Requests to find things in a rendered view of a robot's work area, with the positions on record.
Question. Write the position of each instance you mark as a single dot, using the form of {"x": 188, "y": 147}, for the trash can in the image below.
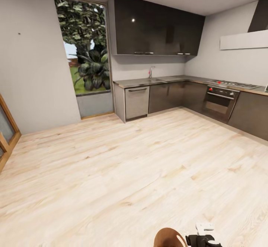
{"x": 167, "y": 237}

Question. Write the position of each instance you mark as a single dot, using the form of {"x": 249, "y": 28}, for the cabinet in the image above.
{"x": 137, "y": 27}
{"x": 183, "y": 33}

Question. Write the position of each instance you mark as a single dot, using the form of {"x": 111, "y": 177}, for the door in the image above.
{"x": 9, "y": 133}

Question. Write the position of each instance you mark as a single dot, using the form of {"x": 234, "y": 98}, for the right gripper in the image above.
{"x": 196, "y": 240}

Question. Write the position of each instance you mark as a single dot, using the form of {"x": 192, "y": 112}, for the fixed window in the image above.
{"x": 84, "y": 30}

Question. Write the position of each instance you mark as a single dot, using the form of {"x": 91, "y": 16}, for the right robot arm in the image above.
{"x": 201, "y": 239}

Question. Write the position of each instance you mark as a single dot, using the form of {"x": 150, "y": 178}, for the burner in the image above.
{"x": 235, "y": 84}

